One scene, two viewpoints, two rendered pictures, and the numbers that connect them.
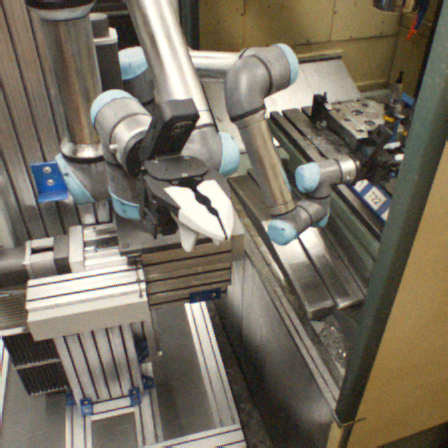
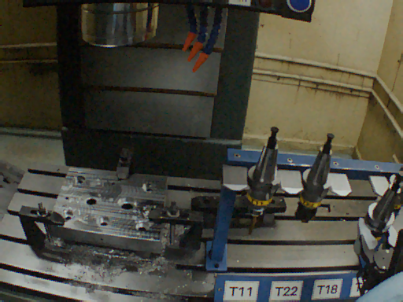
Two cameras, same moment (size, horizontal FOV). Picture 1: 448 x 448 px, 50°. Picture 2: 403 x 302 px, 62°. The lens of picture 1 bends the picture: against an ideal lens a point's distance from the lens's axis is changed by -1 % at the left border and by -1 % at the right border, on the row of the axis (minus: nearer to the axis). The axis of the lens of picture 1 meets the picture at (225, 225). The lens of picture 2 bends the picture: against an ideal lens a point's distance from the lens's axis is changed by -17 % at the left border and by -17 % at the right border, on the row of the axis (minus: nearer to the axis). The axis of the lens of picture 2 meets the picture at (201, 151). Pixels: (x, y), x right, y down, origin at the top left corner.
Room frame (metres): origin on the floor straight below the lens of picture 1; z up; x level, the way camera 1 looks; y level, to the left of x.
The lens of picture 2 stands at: (1.40, 0.05, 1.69)
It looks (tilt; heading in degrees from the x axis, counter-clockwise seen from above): 36 degrees down; 286
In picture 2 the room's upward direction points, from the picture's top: 6 degrees clockwise
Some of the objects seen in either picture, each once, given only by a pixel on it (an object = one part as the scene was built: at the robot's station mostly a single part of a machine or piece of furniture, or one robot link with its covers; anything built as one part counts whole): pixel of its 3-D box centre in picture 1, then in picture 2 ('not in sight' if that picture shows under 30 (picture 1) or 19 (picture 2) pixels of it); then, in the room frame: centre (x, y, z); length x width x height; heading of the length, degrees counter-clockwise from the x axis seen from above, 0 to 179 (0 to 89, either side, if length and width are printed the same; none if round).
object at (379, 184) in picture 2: not in sight; (380, 186); (1.18, -0.63, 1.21); 0.07 x 0.05 x 0.01; 108
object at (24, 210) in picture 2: (322, 107); (42, 222); (1.94, -0.42, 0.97); 0.13 x 0.03 x 0.15; 18
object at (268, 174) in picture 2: (396, 92); (268, 160); (1.45, -0.54, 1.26); 0.04 x 0.04 x 0.07
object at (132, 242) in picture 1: (155, 225); not in sight; (0.93, 0.18, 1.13); 0.36 x 0.22 x 0.06; 104
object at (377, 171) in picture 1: (368, 167); (384, 283); (1.15, -0.40, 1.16); 0.12 x 0.08 x 0.09; 108
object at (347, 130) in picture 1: (362, 123); (109, 208); (1.81, -0.57, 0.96); 0.29 x 0.23 x 0.05; 18
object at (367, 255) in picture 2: not in sight; (371, 252); (1.20, -0.45, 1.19); 0.09 x 0.05 x 0.02; 122
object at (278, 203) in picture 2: not in sight; (238, 210); (1.51, -0.74, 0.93); 0.26 x 0.05 x 0.06; 23
